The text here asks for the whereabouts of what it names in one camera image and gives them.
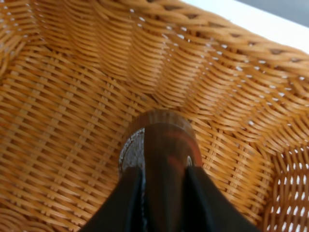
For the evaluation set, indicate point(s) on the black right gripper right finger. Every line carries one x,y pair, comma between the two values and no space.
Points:
207,209

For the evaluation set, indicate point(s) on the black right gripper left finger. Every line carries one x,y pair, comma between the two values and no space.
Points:
121,212

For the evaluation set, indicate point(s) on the black cosmetic tube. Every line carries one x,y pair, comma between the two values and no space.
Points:
162,144

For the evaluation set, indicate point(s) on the orange wicker basket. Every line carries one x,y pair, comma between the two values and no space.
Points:
74,73

